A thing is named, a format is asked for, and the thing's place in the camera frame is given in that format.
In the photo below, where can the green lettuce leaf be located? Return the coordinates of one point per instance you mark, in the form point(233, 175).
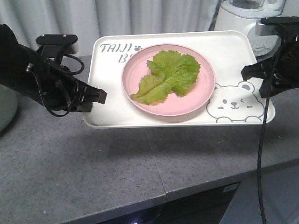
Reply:
point(170, 71)

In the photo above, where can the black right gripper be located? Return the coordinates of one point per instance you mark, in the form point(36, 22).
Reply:
point(282, 68)

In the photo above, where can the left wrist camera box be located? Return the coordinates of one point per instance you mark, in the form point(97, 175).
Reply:
point(53, 44)

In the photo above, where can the black drawer disinfection cabinet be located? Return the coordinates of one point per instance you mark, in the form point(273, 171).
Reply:
point(207, 207)

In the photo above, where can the white appliance at right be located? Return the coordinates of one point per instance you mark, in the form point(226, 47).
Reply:
point(242, 15)

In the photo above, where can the pale green electric cooking pot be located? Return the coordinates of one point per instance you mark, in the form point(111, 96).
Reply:
point(8, 106)

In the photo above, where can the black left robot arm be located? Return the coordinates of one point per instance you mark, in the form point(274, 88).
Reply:
point(15, 62)

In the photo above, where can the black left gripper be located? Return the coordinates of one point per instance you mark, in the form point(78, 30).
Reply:
point(55, 87)

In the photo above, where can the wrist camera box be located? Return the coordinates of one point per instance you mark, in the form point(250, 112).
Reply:
point(280, 26)
point(53, 44)

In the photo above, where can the pink round plate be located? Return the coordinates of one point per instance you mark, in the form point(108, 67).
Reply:
point(197, 96)

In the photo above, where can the cream bear serving tray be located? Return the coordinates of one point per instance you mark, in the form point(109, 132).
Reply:
point(233, 101)

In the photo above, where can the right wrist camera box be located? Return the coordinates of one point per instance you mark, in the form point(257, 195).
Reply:
point(280, 26)

